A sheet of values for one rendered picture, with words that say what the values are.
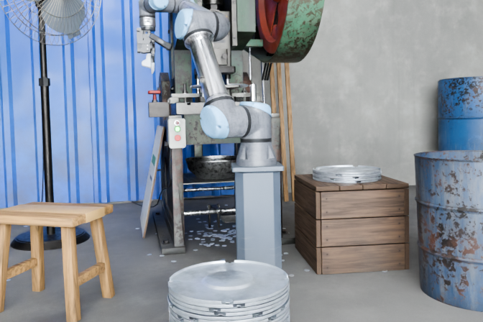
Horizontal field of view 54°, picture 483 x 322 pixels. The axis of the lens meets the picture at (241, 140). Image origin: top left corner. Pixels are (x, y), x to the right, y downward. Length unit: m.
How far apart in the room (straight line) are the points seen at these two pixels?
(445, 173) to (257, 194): 0.63
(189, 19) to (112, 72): 1.88
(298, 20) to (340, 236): 1.04
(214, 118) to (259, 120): 0.18
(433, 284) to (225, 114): 0.91
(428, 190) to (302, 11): 1.08
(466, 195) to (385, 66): 2.70
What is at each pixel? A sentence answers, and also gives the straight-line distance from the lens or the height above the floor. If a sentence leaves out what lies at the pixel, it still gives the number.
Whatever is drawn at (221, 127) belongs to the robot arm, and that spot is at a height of 0.59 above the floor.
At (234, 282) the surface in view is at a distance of 1.17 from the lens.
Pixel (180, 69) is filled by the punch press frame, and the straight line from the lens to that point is 2.72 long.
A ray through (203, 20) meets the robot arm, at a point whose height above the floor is 0.99.
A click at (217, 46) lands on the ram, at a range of 2.50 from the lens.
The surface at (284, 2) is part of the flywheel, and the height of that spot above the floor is 1.22.
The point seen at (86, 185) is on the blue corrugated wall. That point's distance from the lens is 3.68.
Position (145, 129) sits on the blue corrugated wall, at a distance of 3.64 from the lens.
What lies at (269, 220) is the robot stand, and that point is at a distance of 1.75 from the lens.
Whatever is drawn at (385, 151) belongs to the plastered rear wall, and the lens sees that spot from 4.24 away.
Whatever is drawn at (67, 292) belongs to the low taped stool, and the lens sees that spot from 1.67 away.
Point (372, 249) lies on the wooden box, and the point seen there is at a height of 0.09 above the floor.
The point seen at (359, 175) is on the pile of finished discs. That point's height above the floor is 0.38.
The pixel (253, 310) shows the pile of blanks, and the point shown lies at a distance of 1.09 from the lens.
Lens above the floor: 0.63
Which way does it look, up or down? 3 degrees down
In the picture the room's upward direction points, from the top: 1 degrees counter-clockwise
